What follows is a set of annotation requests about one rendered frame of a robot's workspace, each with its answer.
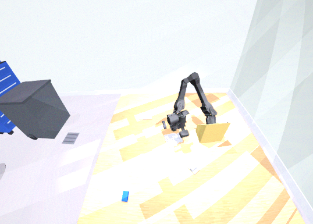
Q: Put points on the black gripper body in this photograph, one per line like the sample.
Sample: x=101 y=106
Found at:
x=183 y=132

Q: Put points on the blue rectangular block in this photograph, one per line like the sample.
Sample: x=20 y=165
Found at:
x=125 y=196

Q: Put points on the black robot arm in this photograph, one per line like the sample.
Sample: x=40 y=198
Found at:
x=179 y=115

